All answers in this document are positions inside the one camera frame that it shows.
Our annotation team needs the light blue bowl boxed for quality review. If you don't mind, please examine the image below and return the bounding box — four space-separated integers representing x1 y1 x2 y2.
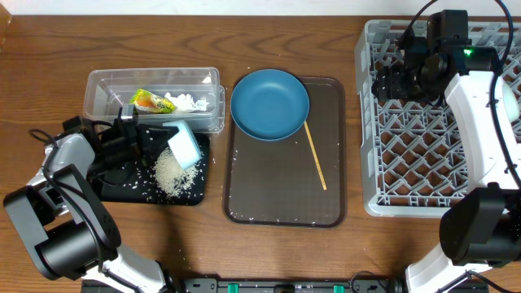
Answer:
163 120 202 170

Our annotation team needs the yellow snack wrapper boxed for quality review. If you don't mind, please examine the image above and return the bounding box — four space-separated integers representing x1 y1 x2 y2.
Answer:
129 89 176 114

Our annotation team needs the white tissue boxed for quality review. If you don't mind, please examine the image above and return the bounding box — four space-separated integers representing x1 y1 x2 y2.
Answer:
164 92 209 113

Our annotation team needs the mint green bowl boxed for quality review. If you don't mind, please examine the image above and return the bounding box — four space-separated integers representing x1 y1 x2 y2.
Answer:
502 81 520 123

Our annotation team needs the dark blue plate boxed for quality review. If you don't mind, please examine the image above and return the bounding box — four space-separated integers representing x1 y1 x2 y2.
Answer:
230 69 310 141

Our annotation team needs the wooden chopstick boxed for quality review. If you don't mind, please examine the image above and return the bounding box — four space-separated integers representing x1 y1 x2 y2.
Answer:
304 121 327 190

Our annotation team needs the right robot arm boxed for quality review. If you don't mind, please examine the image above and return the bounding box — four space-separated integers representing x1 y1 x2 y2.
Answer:
371 10 520 292

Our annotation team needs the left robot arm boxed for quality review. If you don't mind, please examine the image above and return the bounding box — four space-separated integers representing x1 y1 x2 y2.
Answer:
3 116 185 292

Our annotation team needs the grey dishwasher rack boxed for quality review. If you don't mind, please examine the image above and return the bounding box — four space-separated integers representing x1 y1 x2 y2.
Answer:
354 20 521 219

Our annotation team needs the black plastic tray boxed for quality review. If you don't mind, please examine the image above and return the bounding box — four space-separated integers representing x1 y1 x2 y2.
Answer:
92 133 210 206

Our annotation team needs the pile of white rice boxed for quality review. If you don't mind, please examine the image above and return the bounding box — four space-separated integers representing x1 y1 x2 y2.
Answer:
153 146 203 201

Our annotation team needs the clear plastic bin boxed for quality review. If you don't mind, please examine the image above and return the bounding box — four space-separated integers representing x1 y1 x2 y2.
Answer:
84 67 225 133

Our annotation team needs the brown serving tray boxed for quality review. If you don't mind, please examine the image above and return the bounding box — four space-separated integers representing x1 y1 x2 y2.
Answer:
223 77 347 228

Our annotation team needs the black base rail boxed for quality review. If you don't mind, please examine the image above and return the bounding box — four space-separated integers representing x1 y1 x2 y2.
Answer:
81 277 408 293

